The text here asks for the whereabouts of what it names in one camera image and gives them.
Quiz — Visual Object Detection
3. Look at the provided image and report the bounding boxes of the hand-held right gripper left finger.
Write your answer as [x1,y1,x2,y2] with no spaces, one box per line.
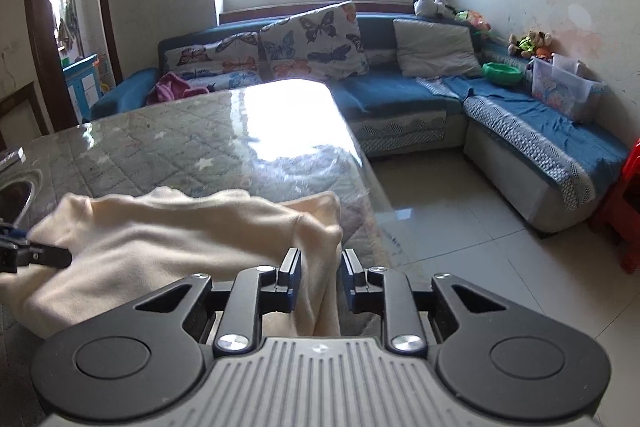
[134,248,302,354]

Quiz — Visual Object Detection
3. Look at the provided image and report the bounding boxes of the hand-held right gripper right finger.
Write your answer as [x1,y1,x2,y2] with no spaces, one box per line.
[341,248,503,354]

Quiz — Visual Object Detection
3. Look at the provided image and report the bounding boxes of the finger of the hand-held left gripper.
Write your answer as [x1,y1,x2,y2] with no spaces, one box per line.
[0,222,72,275]

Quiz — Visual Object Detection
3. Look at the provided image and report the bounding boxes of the cream garment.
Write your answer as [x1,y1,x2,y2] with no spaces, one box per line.
[0,187,346,340]

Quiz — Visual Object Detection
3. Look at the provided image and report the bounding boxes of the hanging clothes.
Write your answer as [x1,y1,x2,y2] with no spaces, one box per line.
[55,4,78,55]

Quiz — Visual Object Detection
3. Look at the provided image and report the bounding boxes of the flat silver device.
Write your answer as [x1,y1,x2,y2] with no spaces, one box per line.
[0,147,26,172]

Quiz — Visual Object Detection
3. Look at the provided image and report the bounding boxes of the blue cabinet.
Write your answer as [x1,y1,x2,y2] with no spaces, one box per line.
[62,53,103,118]

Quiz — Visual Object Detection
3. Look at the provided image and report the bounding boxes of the blue corner sofa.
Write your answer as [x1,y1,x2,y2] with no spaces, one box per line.
[90,0,631,235]

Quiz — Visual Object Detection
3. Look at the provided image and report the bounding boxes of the flat butterfly print cushion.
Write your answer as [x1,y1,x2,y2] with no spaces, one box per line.
[185,69,263,95]

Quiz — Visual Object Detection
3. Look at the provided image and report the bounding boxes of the pink cloth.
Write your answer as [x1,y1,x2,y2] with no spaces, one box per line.
[146,72,211,105]

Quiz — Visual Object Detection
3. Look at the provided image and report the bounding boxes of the large butterfly print cushion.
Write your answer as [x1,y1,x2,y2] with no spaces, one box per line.
[259,1,371,80]

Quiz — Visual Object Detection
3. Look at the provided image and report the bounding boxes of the blue patterned sofa cover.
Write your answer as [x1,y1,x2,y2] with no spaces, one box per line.
[417,74,631,212]

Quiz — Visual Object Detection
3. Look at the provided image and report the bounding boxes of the grey cushion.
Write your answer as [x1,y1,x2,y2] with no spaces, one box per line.
[392,18,483,78]

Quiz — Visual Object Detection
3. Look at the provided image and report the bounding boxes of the green bowl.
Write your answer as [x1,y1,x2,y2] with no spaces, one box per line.
[481,62,525,86]

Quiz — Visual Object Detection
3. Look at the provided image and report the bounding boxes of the red plastic stool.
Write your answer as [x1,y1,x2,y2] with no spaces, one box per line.
[587,139,640,275]

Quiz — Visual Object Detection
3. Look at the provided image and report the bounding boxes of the clear plastic storage box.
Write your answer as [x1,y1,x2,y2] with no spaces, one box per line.
[530,53,606,124]

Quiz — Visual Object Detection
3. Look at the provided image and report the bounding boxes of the white and black plush toy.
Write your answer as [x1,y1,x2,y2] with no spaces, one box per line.
[412,0,453,18]

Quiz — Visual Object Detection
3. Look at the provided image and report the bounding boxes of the orange and green plush toy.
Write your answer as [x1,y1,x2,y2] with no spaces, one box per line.
[454,9,491,35]

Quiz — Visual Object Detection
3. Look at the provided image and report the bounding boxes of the brown and green plush toy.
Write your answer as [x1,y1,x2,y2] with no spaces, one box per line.
[507,29,555,60]

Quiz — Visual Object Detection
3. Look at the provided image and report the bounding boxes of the dark wooden door frame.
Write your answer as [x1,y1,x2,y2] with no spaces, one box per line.
[22,0,123,128]

